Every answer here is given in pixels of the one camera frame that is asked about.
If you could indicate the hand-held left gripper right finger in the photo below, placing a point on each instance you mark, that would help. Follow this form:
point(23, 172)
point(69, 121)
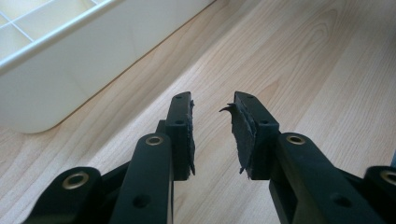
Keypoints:
point(255, 140)

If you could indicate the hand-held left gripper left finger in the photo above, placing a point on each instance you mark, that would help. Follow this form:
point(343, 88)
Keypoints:
point(179, 137)

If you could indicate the white compartment storage box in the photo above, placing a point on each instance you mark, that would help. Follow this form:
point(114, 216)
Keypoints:
point(77, 71)

